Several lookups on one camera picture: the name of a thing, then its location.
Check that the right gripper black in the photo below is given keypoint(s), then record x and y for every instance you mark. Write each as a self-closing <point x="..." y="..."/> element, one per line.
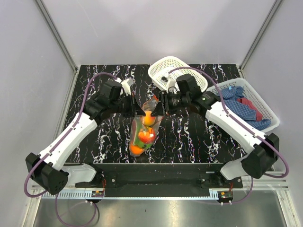
<point x="162" y="108"/>

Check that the fake peach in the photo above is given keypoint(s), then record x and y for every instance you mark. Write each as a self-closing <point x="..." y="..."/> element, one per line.
<point x="148" y="120"/>

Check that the aluminium frame rail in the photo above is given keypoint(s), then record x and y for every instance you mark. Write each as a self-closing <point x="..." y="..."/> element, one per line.
<point x="85" y="191"/>

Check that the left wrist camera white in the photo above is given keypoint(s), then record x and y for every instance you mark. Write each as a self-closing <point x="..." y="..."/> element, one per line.
<point x="126" y="85"/>

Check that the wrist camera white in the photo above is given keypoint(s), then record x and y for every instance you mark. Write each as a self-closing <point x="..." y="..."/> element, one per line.
<point x="126" y="85"/>
<point x="167" y="83"/>

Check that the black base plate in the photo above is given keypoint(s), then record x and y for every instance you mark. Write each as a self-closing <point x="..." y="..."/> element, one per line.
<point x="163" y="180"/>

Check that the white perforated basket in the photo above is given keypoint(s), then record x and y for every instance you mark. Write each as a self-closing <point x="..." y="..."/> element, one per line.
<point x="167" y="67"/>

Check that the clear zip top bag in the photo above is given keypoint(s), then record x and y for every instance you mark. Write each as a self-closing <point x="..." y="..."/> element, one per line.
<point x="149" y="105"/>

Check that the blue patterned cloth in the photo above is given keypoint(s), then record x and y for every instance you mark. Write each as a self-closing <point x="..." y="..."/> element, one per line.
<point x="230" y="96"/>

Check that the white laundry basket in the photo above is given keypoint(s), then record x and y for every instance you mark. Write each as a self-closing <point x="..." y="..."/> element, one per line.
<point x="251" y="94"/>

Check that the fake red tomato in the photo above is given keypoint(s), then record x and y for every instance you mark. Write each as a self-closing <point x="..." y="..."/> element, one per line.
<point x="147" y="135"/>

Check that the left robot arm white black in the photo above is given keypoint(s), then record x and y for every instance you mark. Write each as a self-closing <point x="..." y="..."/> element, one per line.
<point x="48" y="168"/>

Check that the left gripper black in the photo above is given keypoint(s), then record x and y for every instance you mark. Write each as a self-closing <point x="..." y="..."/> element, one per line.
<point x="135" y="109"/>

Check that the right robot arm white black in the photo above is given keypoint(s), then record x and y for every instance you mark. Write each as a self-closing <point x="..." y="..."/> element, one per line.
<point x="261" y="149"/>

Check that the red cloth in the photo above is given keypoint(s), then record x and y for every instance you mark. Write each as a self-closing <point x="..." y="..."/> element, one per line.
<point x="248" y="103"/>

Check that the fake orange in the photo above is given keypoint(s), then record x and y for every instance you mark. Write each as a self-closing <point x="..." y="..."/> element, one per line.
<point x="135" y="150"/>

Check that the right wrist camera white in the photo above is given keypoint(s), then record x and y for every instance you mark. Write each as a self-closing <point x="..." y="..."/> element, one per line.
<point x="167" y="83"/>

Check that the fake watermelon slice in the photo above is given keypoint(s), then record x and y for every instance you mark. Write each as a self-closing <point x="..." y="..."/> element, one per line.
<point x="136" y="127"/>

